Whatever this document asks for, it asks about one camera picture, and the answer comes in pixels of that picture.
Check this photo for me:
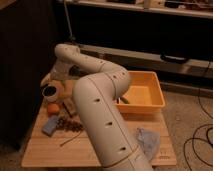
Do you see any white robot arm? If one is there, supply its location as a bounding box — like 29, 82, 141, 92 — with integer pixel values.
54, 44, 154, 171

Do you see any orange fruit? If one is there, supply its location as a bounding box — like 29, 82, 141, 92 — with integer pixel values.
47, 103, 60, 116

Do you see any grey crumpled cloth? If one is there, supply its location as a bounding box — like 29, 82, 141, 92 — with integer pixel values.
136, 128, 160, 161

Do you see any orange plastic bin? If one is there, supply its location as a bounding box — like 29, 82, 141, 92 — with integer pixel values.
116, 71, 165, 114

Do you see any thin brown twig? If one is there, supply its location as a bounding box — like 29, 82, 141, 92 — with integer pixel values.
59, 131, 83, 147

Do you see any long white shelf board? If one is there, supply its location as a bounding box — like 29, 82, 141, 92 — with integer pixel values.
79, 44, 213, 79

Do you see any bunch of dark grapes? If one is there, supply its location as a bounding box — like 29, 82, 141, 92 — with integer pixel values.
57, 116, 83, 132

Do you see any black handle on shelf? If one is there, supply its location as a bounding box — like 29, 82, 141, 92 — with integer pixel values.
160, 55, 189, 64

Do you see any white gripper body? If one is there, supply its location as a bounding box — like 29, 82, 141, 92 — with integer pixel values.
41, 62, 72, 86

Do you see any metal lamp pole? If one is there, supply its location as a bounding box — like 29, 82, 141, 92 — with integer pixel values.
63, 0, 75, 44

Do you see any black cable on floor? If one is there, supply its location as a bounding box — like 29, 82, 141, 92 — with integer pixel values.
182, 61, 213, 171

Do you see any white cup with dark contents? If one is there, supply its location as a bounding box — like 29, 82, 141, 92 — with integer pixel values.
42, 86, 58, 102

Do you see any dish brush with white handle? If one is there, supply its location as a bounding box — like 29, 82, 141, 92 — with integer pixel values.
116, 97, 130, 104

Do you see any brown rectangular block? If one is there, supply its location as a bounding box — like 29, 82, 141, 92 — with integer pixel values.
63, 99, 77, 116

